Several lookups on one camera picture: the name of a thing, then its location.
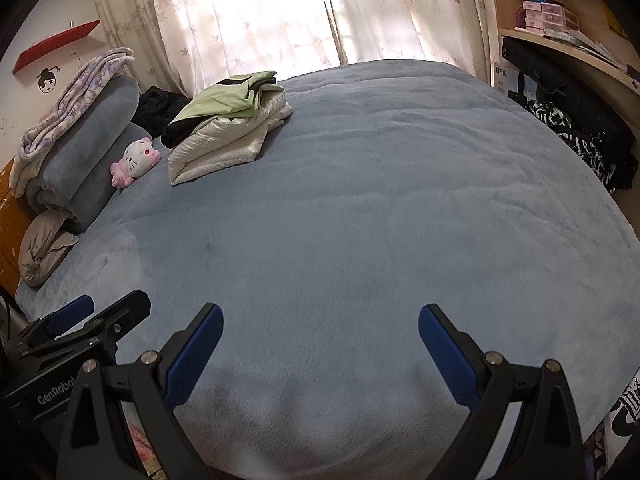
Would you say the cartoon face wall sticker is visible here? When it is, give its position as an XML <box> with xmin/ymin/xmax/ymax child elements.
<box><xmin>37</xmin><ymin>66</ymin><xmax>61</xmax><ymax>94</ymax></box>

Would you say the folded cream puffer jacket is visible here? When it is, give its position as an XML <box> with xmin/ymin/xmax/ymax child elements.
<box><xmin>167</xmin><ymin>90</ymin><xmax>293</xmax><ymax>186</ymax></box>

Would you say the green and black hooded jacket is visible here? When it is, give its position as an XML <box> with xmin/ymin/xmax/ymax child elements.
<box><xmin>160</xmin><ymin>70</ymin><xmax>283</xmax><ymax>148</ymax></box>

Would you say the black clothes pile by window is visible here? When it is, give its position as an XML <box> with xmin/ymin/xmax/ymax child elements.
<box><xmin>131</xmin><ymin>86</ymin><xmax>191</xmax><ymax>139</ymax></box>

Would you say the white blue box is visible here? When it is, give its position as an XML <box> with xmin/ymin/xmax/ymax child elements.
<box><xmin>492</xmin><ymin>63</ymin><xmax>537</xmax><ymax>101</ymax></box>

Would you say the grey beige pillow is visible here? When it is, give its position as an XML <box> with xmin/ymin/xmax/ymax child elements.
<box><xmin>18</xmin><ymin>210</ymin><xmax>78</xmax><ymax>288</ymax></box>

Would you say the blue bed blanket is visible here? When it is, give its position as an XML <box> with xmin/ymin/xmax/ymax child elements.
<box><xmin>17</xmin><ymin>60</ymin><xmax>639</xmax><ymax>479</ymax></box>

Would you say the pink mini drawer box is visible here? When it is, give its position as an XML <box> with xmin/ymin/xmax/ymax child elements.
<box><xmin>516</xmin><ymin>0</ymin><xmax>579</xmax><ymax>34</ymax></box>

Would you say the red wall shelf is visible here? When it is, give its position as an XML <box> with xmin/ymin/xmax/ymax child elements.
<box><xmin>12</xmin><ymin>20</ymin><xmax>101</xmax><ymax>75</ymax></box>

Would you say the rolled blue blanket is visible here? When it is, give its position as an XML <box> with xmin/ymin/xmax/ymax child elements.
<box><xmin>25</xmin><ymin>76</ymin><xmax>149</xmax><ymax>232</ymax></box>

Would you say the black white printed bedsheet edge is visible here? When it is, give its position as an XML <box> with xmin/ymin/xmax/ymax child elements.
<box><xmin>586</xmin><ymin>372</ymin><xmax>640</xmax><ymax>480</ymax></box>

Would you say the floral patterned folded quilt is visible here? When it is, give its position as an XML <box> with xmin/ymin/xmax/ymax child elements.
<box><xmin>9</xmin><ymin>47</ymin><xmax>134</xmax><ymax>198</ymax></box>

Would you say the pink white cat plush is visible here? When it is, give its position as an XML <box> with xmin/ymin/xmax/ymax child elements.
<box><xmin>110</xmin><ymin>138</ymin><xmax>162</xmax><ymax>188</ymax></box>

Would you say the wooden shelf unit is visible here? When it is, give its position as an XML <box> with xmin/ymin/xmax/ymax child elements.
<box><xmin>487</xmin><ymin>0</ymin><xmax>640</xmax><ymax>137</ymax></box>

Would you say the black white patterned cloth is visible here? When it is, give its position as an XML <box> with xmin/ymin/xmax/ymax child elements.
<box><xmin>502</xmin><ymin>37</ymin><xmax>639</xmax><ymax>194</ymax></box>

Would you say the white floral curtain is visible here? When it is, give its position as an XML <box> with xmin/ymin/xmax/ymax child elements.
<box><xmin>93</xmin><ymin>0</ymin><xmax>499</xmax><ymax>96</ymax></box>

